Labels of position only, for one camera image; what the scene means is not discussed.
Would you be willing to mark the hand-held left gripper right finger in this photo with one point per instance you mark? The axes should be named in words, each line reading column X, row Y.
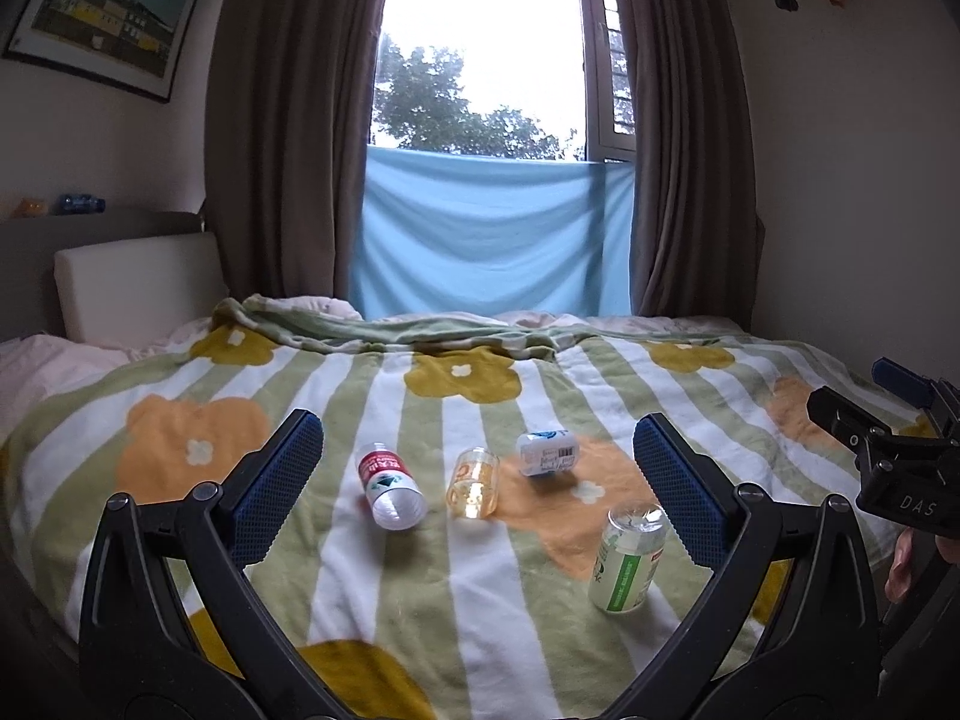
column 681, row 496

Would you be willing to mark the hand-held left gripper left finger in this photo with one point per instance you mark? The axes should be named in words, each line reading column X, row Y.
column 276, row 496

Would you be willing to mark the white blue label cup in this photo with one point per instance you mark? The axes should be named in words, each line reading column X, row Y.
column 547, row 452

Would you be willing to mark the white headboard cushion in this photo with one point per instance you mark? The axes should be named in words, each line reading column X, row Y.
column 142, row 281

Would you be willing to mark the grey headboard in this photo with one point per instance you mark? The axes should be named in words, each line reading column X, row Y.
column 30, row 240

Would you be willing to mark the person's right hand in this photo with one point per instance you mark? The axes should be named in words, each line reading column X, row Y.
column 898, row 566

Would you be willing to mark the window frame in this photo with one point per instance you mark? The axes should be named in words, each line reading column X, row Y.
column 609, row 52

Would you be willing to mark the brown curtain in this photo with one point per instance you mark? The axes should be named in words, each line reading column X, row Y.
column 289, row 127
column 686, row 135

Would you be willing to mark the small orange object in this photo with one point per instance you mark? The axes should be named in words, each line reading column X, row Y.
column 32, row 208

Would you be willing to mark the red label clear plastic cup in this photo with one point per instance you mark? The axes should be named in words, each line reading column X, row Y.
column 390, row 489

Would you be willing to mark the clear cup with orange print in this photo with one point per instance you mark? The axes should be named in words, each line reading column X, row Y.
column 472, row 485

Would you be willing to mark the small blue object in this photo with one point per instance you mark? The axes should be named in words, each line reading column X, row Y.
column 81, row 202

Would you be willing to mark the light blue cloth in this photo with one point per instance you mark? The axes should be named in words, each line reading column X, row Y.
column 487, row 232

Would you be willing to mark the green label clear cup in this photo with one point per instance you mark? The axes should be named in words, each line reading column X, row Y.
column 628, row 561

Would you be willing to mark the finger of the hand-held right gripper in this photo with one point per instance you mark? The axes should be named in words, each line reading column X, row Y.
column 844, row 412
column 900, row 382

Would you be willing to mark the striped floral blanket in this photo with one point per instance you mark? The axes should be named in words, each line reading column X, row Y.
column 450, row 600

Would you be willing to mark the framed building picture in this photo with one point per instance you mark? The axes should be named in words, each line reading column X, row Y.
column 101, row 15

